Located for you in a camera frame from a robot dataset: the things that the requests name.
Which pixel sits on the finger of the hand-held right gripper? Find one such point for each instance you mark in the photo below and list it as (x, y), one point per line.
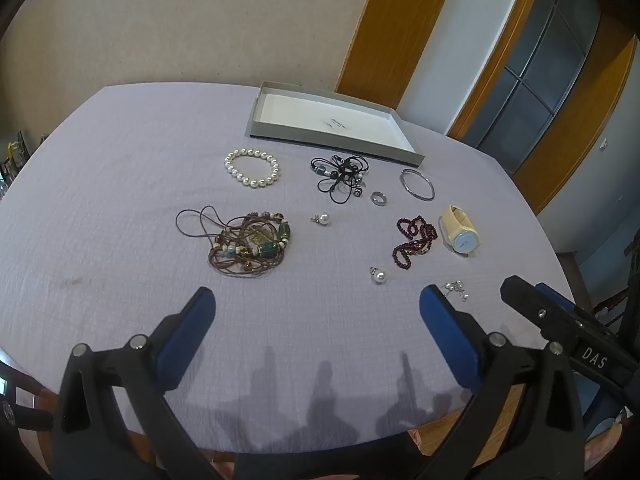
(557, 297)
(535, 307)

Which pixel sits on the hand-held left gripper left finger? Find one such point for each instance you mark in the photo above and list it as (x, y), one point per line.
(185, 340)

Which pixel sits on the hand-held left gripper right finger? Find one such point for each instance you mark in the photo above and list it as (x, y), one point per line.
(450, 335)

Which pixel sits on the cream wrist watch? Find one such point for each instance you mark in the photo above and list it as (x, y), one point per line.
(462, 240)

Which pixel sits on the silver bangle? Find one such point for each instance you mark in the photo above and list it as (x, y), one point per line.
(403, 186)

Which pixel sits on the grey cardboard box lid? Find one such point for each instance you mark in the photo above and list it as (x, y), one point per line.
(320, 115)

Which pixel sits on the wooden chair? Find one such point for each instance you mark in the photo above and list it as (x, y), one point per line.
(569, 270)

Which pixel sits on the silver pearl drop earrings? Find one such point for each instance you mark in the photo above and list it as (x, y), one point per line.
(456, 287)

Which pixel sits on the pearl stud earring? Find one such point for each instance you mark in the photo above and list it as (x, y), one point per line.
(325, 219)
(381, 276)

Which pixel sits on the glass door panel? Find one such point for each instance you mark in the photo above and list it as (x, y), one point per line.
(545, 70)

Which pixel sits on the small cluttered objects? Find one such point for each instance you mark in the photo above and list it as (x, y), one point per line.
(15, 157)

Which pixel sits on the white wall switch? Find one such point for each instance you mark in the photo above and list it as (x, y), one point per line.
(604, 143)

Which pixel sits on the wooden wall panel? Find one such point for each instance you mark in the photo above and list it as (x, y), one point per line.
(400, 25)

